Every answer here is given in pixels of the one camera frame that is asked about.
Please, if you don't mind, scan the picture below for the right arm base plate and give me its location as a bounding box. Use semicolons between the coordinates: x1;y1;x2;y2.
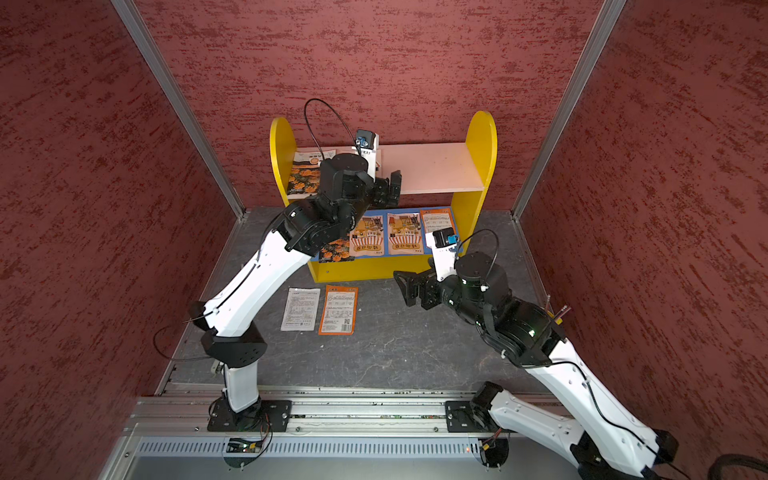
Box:
444;401;498;434

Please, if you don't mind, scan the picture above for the yellow pen cup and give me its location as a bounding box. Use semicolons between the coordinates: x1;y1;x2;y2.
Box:
544;294;572;326

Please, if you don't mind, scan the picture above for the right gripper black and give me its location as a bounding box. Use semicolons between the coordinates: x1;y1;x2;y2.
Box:
395;255;492;325

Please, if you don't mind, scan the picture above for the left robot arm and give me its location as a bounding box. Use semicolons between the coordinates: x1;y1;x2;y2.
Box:
189;153;402;413

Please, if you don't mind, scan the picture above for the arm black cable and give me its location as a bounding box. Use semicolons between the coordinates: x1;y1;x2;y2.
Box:
455;228;697;480
151;97;361;362

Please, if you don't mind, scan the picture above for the aluminium corner post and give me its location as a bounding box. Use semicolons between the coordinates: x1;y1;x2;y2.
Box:
512;0;626;223
110;0;246;222

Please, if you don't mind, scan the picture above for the sunflower seed bag lower left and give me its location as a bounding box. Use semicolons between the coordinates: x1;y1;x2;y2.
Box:
349;215;384;258

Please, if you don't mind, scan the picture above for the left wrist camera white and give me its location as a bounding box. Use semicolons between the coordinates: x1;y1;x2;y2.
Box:
355;129;379;178

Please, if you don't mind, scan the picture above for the marigold seed bag shelf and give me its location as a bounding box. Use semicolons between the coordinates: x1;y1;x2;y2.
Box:
286;151;324;200
318;238;355;263

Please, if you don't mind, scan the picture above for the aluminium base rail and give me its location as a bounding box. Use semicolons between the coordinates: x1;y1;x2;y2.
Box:
101;383;577;479

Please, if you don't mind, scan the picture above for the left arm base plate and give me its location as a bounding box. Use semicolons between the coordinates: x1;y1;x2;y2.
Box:
207;397;293;433

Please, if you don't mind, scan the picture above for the sunflower seed bag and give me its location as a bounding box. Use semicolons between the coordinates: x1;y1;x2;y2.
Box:
349;215;384;258
387;213;424;256

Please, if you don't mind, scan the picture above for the right aluminium corner post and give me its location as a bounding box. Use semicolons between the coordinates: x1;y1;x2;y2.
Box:
512;0;626;223

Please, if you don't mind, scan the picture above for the marigold seed bag top shelf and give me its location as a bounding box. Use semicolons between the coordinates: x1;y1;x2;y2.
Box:
286;151;324;200

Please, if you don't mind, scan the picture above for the orange seed bag lower shelf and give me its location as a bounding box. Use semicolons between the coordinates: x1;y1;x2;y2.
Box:
419;207;457;237

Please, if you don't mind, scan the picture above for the orange bordered seed bag top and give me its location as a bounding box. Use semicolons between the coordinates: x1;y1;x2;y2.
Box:
318;285;358;335

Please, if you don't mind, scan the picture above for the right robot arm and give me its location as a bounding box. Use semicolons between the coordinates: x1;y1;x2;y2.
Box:
393;252;679;479

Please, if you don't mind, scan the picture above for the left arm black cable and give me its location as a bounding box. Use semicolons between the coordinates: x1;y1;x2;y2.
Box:
151;97;361;362

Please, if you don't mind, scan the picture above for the sunflower seed bag lower right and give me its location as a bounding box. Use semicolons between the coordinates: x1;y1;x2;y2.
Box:
387;213;424;256

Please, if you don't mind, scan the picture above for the white seed bag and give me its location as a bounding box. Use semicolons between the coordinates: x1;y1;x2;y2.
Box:
280;288;320;332

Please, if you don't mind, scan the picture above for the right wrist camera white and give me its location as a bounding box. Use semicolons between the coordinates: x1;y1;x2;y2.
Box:
425;227;459;282

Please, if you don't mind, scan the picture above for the yellow shelf unit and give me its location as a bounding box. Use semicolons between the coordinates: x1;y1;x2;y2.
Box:
308;111;498;283

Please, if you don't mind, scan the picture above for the left aluminium corner post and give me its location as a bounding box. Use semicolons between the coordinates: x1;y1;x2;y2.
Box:
110;0;246;222

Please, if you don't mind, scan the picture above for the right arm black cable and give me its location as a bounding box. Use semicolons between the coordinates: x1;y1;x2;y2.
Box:
455;228;697;480

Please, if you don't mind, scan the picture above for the marigold seed bag lower shelf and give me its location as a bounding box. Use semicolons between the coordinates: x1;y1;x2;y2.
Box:
318;238;355;263

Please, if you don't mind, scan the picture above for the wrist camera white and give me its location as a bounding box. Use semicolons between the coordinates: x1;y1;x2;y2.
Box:
355;129;379;178
425;227;459;282

